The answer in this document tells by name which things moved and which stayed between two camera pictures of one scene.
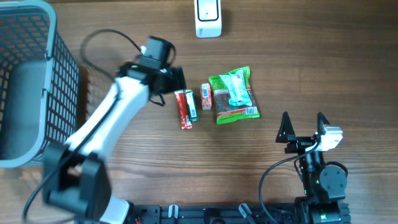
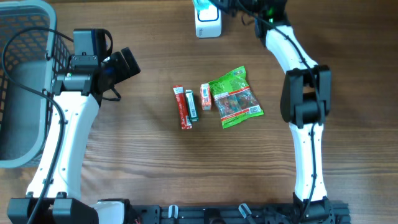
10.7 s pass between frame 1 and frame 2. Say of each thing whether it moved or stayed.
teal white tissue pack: moved
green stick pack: stayed
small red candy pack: stayed
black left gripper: moved
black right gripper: moved
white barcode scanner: stayed
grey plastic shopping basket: stayed
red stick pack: stayed
